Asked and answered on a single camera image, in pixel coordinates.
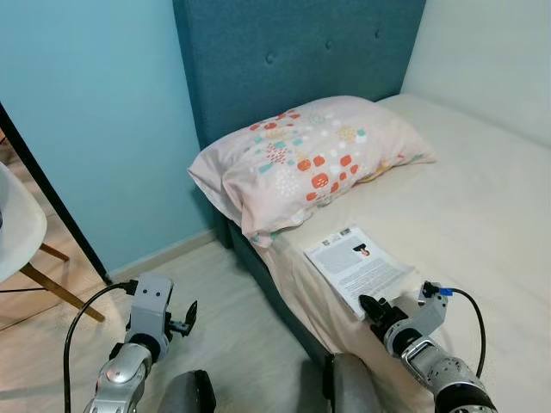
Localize white printed booklet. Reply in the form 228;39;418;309
305;225;417;322

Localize pink patterned pillow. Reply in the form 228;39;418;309
188;95;436;250

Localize grey left robot leg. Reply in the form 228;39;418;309
158;370;217;413

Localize grey robot leg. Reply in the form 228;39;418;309
158;370;217;413
323;353;385;413

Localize grey right robot leg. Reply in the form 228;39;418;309
323;353;385;413

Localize dark blue bed base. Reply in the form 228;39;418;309
211;215;333;373

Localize white chair wooden legs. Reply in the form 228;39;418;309
0;162;107;324

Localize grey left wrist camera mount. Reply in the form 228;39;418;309
128;274;174;343

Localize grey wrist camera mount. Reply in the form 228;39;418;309
128;274;174;343
392;281;454;346

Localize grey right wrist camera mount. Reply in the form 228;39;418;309
392;281;454;346

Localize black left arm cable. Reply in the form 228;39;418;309
63;280;139;413

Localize black door frame bar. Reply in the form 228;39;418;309
0;102;114;286

